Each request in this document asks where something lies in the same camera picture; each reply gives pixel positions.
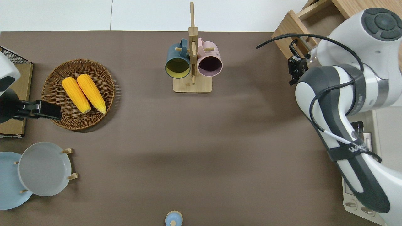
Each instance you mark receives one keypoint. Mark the large brown table mat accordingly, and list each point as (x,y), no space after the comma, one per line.
(220,141)

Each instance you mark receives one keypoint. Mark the blue mug yellow inside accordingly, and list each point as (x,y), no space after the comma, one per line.
(176,55)

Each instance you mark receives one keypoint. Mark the light wooden cabinet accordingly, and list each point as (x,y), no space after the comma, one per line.
(355,8)

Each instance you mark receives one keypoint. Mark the wooden mug tree stand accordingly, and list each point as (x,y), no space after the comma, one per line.
(192,86)

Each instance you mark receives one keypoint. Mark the yellow corn cob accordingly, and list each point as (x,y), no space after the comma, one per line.
(75,94)
(91,92)

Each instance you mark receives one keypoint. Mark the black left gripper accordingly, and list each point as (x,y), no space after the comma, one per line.
(50,111)

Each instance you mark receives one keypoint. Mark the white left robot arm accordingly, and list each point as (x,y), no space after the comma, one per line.
(6,67)

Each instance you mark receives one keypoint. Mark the round brown wicker basket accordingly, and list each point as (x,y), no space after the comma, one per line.
(56,81)

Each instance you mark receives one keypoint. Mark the pink mug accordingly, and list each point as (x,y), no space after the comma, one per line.
(209,51)

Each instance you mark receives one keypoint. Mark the grey plate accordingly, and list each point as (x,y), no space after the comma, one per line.
(44,169)

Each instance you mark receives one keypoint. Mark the white grid-patterned shelf box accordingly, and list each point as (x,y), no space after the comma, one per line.
(26,81)

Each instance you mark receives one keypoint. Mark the light wooden drawer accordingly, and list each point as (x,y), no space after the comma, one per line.
(284,34)

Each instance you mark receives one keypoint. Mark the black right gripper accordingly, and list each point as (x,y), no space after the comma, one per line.
(296,67)

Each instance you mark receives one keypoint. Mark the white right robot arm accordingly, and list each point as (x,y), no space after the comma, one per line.
(345,37)

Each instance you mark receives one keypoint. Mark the wooden dish rack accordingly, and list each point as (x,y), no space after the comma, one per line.
(69,151)

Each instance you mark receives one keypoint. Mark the light blue plate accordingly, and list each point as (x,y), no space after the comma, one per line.
(9,185)

